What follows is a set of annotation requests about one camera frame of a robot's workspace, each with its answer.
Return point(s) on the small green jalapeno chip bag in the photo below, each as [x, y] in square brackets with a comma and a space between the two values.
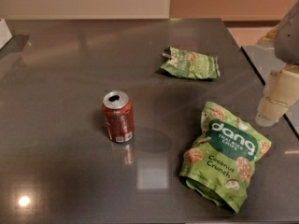
[189, 64]

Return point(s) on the red coke can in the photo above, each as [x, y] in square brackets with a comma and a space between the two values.
[118, 113]

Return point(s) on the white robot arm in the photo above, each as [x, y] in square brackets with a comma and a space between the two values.
[286, 43]

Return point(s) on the green Dang rice chips bag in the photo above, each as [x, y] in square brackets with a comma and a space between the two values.
[221, 161]

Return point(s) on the white box at left edge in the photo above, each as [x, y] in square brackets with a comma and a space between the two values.
[5, 34]

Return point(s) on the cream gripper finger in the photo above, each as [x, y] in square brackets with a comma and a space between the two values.
[280, 92]

